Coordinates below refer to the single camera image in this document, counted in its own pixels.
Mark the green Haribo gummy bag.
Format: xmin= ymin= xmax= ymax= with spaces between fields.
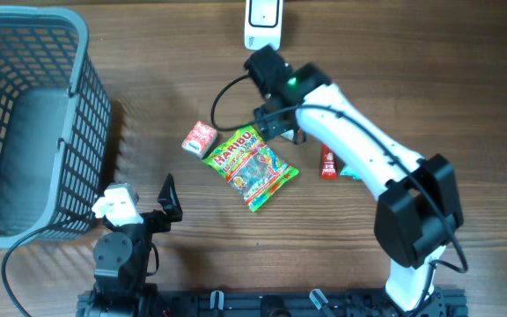
xmin=202 ymin=126 xmax=298 ymax=212

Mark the small red white box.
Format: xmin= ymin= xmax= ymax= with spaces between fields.
xmin=181 ymin=121 xmax=217 ymax=159

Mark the white barcode scanner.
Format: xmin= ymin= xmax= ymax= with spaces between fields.
xmin=244 ymin=0 xmax=283 ymax=51

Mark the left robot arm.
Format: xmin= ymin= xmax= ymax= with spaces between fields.
xmin=76 ymin=174 xmax=182 ymax=317

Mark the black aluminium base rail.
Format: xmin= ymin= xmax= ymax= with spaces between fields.
xmin=76 ymin=288 xmax=469 ymax=317

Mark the mint Zappy wipes pack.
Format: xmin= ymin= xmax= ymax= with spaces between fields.
xmin=340 ymin=165 xmax=361 ymax=181

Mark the red Nescafe coffee stick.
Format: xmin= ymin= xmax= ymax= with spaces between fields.
xmin=320 ymin=144 xmax=338 ymax=180

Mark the grey plastic mesh basket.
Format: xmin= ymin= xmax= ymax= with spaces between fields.
xmin=0 ymin=6 xmax=111 ymax=249

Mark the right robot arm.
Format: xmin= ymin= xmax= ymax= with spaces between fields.
xmin=244 ymin=46 xmax=468 ymax=316

